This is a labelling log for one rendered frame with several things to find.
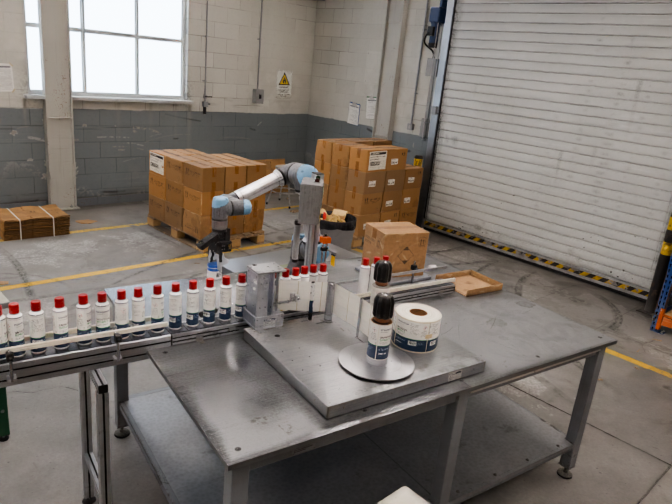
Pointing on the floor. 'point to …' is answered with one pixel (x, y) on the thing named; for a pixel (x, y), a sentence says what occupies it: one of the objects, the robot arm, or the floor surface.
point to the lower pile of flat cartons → (33, 222)
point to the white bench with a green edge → (403, 497)
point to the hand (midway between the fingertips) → (214, 267)
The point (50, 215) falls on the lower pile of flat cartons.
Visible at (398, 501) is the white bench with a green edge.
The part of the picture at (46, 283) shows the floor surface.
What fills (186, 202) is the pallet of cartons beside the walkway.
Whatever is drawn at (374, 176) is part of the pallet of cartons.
